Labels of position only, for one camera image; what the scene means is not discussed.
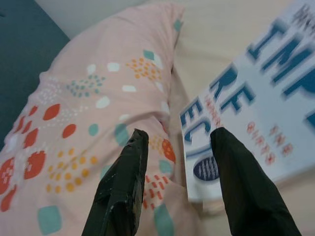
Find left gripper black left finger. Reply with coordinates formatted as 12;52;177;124
81;128;150;236

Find pink dotted pillow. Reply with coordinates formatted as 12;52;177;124
0;3;205;236

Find white book blue lettering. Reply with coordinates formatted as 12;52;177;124
179;0;315;204

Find mattress with cream sheet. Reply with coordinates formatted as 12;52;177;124
169;0;315;236

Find blue-grey upholstered bed frame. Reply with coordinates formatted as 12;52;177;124
0;0;71;150

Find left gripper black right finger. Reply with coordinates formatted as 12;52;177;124
209;127;303;236

